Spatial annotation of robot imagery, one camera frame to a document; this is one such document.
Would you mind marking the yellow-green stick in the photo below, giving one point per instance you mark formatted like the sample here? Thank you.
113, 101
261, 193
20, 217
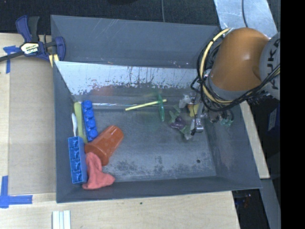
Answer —
78, 118

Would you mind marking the blue studded toy block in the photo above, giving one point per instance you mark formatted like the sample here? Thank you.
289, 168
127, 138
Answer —
90, 120

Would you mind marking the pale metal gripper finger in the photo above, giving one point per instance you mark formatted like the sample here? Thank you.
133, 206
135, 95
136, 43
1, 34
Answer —
185, 101
197, 126

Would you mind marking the yellow toy piece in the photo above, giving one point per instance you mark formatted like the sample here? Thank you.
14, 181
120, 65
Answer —
193, 109

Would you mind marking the pink cloth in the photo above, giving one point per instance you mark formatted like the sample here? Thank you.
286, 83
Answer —
95, 175

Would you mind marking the purple and green toy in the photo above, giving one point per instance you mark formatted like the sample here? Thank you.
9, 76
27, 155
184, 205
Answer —
178, 123

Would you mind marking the yellow straw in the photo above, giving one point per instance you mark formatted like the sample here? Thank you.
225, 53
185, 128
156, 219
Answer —
143, 105

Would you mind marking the blue hollow toy block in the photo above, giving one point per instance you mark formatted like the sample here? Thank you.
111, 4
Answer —
76, 161

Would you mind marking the orange plastic cup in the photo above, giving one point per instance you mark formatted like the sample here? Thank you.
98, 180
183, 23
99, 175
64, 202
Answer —
106, 143

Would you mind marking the green clear disc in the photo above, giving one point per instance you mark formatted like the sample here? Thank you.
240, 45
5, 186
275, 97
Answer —
161, 108

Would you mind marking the grey metal bin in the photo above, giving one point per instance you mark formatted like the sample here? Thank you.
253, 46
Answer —
152, 151

